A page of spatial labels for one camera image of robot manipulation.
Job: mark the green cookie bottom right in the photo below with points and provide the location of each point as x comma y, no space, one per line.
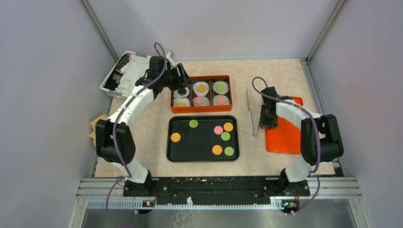
229,151

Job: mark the yellow sponge cloth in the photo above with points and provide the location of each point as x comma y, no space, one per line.
92,135

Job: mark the pink cookie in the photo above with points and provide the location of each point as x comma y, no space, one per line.
218,130
197,101
221,101

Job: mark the green cookie right middle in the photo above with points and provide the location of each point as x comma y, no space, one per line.
225,136

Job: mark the orange cookie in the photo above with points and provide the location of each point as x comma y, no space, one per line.
181,104
217,150
228,127
175,137
201,88

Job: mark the black cookie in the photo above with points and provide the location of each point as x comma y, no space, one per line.
182,92
182,131

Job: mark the paper cup back left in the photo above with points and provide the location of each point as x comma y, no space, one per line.
175,95

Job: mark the orange cookie box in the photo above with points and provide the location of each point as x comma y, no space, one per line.
204,109

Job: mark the paper cup back right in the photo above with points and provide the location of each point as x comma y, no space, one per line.
220,82

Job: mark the orange box lid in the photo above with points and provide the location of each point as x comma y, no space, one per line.
284,139

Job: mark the paper cup front middle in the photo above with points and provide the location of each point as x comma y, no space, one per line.
206,101

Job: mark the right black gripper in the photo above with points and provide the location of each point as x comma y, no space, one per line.
264,122

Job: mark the green cookie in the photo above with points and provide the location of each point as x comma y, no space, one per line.
193,123
225,136
229,151
220,88

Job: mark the black cookie tray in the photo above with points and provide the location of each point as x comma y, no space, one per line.
197,143

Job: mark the white plastic basket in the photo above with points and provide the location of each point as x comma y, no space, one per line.
112,80

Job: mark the paper cup front left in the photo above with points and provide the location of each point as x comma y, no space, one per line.
184,99

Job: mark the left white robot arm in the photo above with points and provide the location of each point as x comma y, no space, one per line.
114,140

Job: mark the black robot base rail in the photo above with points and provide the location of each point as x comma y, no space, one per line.
219,191

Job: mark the paper cup back middle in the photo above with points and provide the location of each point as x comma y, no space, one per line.
195,88

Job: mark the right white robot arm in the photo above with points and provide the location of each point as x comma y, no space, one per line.
320,138

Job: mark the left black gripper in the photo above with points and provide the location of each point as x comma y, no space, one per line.
183,80

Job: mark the green cookie top left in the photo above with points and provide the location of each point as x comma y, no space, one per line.
193,123

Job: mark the metal tongs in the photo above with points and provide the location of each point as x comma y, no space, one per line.
254,102

